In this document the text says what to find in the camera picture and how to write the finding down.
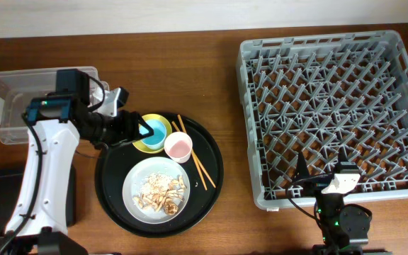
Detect yellow-green bowl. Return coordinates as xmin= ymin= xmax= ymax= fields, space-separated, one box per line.
xmin=133 ymin=113 xmax=172 ymax=154

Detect blue cup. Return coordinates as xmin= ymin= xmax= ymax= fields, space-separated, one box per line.
xmin=141 ymin=120 xmax=166 ymax=150

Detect wooden chopstick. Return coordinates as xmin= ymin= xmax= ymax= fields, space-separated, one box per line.
xmin=171 ymin=121 xmax=208 ymax=191
xmin=177 ymin=114 xmax=216 ymax=190

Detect pink cup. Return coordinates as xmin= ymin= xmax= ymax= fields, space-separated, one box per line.
xmin=164 ymin=132 xmax=193 ymax=164

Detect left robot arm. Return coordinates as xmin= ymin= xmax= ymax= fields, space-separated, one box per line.
xmin=0 ymin=69 xmax=154 ymax=254

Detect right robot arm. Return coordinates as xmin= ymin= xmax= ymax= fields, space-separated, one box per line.
xmin=290 ymin=149 xmax=373 ymax=255

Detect grey dishwasher rack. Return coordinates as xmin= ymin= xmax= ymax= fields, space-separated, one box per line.
xmin=236 ymin=30 xmax=408 ymax=211

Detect grey plate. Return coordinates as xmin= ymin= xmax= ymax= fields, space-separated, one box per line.
xmin=122 ymin=157 xmax=191 ymax=225

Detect food scraps on plate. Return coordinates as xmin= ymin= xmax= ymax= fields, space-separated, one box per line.
xmin=132 ymin=174 xmax=187 ymax=215

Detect round black tray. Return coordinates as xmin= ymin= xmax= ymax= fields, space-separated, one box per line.
xmin=95 ymin=116 xmax=224 ymax=238

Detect clear plastic bin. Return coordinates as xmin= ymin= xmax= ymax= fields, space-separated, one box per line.
xmin=0 ymin=66 xmax=111 ymax=145

